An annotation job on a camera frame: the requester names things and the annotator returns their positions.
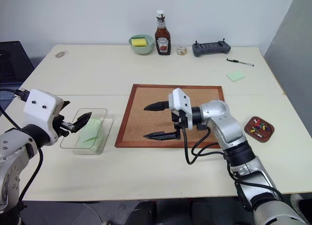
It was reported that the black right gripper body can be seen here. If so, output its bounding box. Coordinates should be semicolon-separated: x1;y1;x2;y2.
170;109;189;140

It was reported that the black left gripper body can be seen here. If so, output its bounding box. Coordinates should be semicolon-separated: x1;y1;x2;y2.
52;114;75;138

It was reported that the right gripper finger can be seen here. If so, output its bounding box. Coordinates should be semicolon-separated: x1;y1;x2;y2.
143;131;177;141
143;101;169;112

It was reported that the light green paper note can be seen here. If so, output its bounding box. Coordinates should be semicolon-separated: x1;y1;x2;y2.
74;134;103;154
79;119;102;144
85;117;105;135

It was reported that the wood-framed cork board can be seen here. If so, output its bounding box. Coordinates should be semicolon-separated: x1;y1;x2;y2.
114;83;225;149

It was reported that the green sticky note pad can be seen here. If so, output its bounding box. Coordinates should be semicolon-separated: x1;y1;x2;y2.
226;71;246;83

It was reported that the clear plastic tray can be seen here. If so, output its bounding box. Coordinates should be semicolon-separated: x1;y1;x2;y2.
60;108;114;155

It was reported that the pale green bowl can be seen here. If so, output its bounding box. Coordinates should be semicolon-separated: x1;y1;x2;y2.
128;34;154;55

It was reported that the Heinz ketchup bottle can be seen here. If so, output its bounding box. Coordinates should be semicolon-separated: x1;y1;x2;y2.
155;10;172;56

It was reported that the yellow sponge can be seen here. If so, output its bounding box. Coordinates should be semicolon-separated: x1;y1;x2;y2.
131;37;149;47

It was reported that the dark laptop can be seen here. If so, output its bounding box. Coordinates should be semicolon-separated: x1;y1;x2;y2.
0;41;35;106

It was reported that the grey handheld controller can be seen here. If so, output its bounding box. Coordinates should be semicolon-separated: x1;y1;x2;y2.
192;38;232;57

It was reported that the dark rounded shape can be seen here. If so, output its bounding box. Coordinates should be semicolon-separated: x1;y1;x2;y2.
126;201;156;225

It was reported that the brown dish of pushpins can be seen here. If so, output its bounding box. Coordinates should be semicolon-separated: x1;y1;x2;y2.
244;116;275;144

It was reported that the black and silver pen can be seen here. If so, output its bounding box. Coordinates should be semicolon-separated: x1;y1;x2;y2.
226;58;255;67

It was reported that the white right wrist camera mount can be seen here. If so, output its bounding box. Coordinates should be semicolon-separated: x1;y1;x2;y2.
168;88;193;119

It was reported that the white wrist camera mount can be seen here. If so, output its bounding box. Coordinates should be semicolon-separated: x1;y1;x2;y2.
168;88;193;119
23;89;64;140

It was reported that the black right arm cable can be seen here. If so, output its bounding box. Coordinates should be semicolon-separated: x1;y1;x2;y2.
182;126;283;201

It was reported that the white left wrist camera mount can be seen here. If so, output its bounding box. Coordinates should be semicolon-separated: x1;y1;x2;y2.
23;89;64;140

